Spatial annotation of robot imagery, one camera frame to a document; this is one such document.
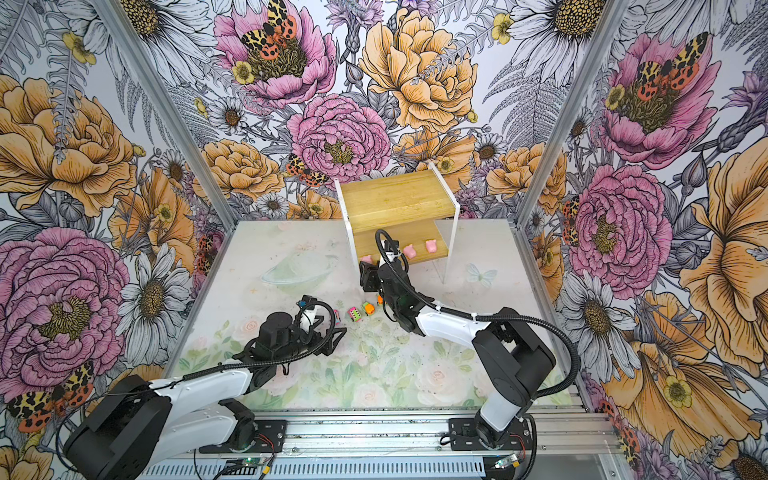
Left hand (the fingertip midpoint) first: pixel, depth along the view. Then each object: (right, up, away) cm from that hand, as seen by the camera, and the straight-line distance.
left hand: (333, 331), depth 87 cm
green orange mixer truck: (+9, +5, +8) cm, 13 cm away
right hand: (+10, +17, 0) cm, 20 cm away
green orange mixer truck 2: (+13, +7, +12) cm, 19 cm away
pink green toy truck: (+5, +3, +7) cm, 9 cm away
